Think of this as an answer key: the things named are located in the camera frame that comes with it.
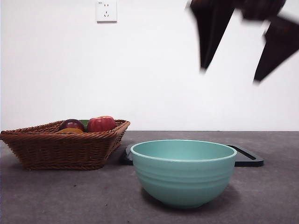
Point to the brown kiwi fruit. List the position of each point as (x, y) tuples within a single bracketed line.
[(70, 130)]

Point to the dark red apple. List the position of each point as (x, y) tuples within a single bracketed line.
[(71, 123)]

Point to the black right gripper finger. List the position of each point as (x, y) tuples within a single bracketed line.
[(278, 46), (211, 28)]

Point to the brown wicker basket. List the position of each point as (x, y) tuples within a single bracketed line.
[(60, 149)]

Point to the dark rectangular tray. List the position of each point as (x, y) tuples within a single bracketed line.
[(248, 161)]

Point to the teal ceramic bowl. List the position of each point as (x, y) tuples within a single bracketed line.
[(184, 184)]

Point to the white wall socket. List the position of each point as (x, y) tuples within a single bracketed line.
[(107, 11)]

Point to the green leaf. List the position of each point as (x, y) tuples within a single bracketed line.
[(84, 123)]

